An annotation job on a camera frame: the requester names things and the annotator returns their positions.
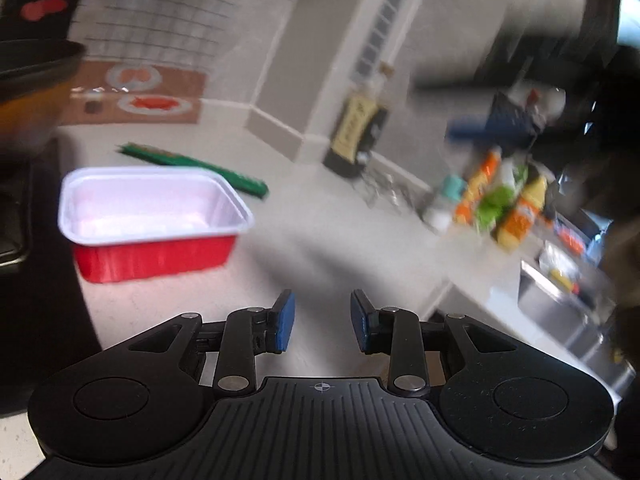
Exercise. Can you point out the black pegboard rack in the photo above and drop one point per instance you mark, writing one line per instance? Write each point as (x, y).
(520, 107)

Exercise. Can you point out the black wok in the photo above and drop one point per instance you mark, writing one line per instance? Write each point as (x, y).
(30, 110)

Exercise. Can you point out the yellow sauce bottle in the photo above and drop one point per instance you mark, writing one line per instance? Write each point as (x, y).
(520, 220)

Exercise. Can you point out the orange sauce bottle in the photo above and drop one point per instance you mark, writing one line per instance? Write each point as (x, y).
(480, 185)

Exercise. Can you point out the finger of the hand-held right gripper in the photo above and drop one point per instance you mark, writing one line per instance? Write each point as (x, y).
(475, 67)
(472, 127)

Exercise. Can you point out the slatted wall vent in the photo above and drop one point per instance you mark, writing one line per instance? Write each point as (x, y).
(385, 25)

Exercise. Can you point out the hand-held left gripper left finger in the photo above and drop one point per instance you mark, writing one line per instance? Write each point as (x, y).
(285, 320)

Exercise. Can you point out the green plastic packet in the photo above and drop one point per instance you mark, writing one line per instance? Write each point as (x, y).
(495, 205)

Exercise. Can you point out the printed kitchen wall sticker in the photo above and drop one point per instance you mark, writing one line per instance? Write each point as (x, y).
(165, 20)

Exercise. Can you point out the stainless steel sink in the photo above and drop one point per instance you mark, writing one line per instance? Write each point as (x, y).
(560, 310)

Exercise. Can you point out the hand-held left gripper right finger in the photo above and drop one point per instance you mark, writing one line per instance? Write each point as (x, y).
(360, 325)

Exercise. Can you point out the red foil tray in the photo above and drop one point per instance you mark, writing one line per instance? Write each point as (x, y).
(150, 260)

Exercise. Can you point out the green paper packet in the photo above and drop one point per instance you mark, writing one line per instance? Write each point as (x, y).
(165, 154)
(245, 186)

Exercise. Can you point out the dark soy sauce bottle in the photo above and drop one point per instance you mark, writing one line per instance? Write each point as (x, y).
(355, 130)

